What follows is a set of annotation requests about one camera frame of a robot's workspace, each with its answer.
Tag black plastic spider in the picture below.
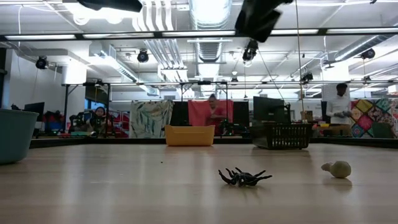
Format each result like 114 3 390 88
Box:
218 167 273 187

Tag thin vertical pole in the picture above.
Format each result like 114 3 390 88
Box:
294 0 305 125

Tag black mesh basket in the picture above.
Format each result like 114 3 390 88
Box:
251 123 314 150

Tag red hanging cloth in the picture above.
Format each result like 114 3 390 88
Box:
187 99 234 127

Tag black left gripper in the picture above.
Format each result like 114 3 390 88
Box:
77 0 143 13

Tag person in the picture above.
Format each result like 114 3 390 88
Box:
206 93 228 127
91 106 108 134
325 82 354 125

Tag black computer monitor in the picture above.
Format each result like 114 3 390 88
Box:
253 96 292 124
24 101 46 123
320 100 330 125

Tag silver ventilation duct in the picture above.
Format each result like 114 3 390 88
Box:
188 0 233 63

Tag colourful patchwork quilt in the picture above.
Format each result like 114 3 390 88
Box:
349 98 398 139

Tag black background rig frame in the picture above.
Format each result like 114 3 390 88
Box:
62 81 229 138

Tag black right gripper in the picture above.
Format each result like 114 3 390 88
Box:
234 0 282 44

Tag teal plastic bin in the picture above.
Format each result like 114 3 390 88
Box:
0 108 40 165

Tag yellow plastic bin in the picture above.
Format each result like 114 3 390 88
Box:
164 124 216 147

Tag red low partition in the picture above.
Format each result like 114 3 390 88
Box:
42 112 130 138

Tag black overhead crossbar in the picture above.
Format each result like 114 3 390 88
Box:
0 27 398 41

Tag cream plastic skull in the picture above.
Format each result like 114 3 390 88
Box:
321 160 352 179

